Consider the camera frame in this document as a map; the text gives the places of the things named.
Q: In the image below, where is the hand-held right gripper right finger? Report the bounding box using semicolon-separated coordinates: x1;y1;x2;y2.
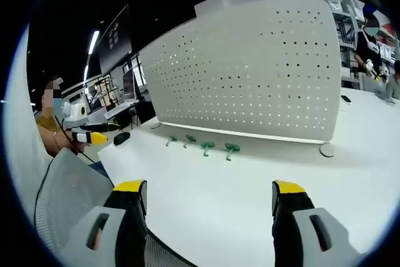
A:
271;179;370;267

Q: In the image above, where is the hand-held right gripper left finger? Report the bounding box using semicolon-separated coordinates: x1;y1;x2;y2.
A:
59;179;149;267

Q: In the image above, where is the white perforated mounting plate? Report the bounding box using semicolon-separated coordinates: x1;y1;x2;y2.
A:
139;0;343;159

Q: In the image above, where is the black computer mouse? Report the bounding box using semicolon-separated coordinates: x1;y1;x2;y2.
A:
112;131;131;146

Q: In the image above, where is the person's upper body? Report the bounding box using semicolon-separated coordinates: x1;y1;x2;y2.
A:
32;74;68;130

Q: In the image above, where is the grey background desk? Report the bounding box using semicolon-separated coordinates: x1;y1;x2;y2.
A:
102;99;140;121

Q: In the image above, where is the grey mesh chair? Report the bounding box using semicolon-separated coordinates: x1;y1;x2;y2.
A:
33;148;198;267

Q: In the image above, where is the computer monitor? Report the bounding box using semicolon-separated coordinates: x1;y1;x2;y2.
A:
122;68;148;102

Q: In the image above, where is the black hanging sign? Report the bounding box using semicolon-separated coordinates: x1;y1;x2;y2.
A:
98;4;132;74

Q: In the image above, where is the black cable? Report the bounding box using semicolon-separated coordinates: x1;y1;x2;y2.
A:
52;116;98;165

